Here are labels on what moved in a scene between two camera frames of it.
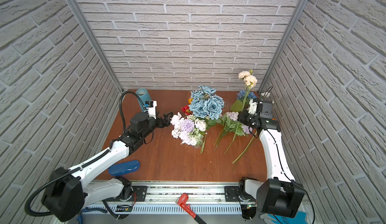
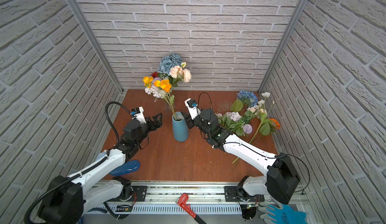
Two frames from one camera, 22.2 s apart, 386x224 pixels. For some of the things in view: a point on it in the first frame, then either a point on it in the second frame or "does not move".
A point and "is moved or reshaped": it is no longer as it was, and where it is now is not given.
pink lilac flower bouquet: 189,129 to 156,91
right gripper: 244,116 to 190,122
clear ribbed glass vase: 199,143 to 167,107
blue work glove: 299,218 does not move
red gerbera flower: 186,109 is moved or reshaped
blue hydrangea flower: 241,95 does not move
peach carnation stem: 248,79 to 177,73
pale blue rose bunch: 205,104 to 168,62
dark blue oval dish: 124,168 does not move
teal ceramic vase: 143,95 to 180,129
